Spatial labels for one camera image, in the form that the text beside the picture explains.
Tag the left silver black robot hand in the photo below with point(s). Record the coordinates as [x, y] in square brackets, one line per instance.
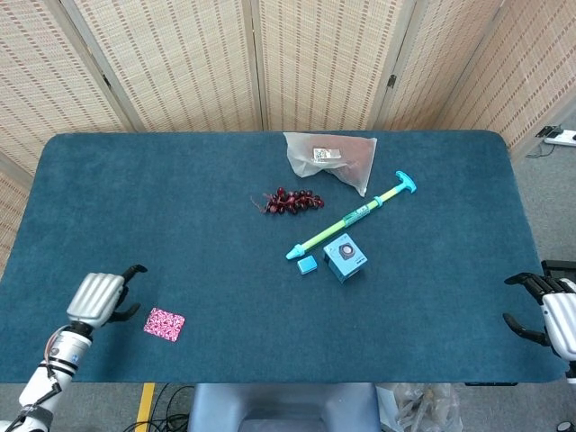
[94, 299]

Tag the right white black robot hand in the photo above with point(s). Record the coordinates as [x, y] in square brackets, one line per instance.
[560, 319]

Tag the pink-patterned card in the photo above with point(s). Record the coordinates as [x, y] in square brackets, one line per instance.
[164, 325]

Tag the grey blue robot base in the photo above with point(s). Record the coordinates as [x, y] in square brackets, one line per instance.
[283, 407]

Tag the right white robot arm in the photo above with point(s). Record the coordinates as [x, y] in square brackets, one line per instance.
[571, 371]

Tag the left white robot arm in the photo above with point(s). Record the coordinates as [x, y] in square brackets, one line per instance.
[58, 360]

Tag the black box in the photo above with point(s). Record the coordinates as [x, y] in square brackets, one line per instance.
[558, 266]

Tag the crumpled clear plastic wrap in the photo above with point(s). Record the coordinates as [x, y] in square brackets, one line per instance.
[418, 409]

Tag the white power strip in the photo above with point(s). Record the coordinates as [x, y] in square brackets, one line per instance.
[562, 137]

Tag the small blue white block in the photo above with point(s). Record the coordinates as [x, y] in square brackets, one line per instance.
[307, 265]

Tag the metal screen hinge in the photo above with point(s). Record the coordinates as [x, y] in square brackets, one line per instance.
[392, 81]
[106, 82]

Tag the dark red grape bunch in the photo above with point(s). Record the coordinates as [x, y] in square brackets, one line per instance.
[292, 202]

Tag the teal table cloth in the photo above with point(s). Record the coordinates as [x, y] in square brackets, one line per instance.
[315, 315]

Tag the light blue speaker box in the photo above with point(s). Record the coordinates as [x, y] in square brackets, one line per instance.
[344, 265]

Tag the green blue toy water pump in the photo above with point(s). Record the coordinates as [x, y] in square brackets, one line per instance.
[333, 228]

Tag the woven folding screen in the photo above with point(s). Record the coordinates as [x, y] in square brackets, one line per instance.
[180, 67]

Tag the translucent plastic bag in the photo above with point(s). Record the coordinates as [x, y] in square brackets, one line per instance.
[351, 162]

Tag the black table edge bracket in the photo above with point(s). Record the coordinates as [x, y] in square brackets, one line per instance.
[490, 384]

